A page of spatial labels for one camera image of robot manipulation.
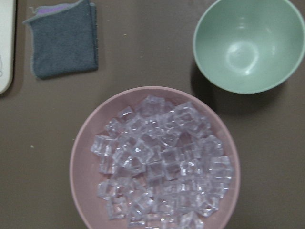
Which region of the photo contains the grey folded cloth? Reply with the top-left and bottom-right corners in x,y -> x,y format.
23,0 -> 99,79

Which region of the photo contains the mint green bowl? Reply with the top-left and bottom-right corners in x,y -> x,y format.
193,0 -> 305,94

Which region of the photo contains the cream rabbit tray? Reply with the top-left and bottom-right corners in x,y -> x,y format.
0,0 -> 16,94

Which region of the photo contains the pink bowl of ice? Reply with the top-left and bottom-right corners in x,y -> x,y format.
70,86 -> 241,229

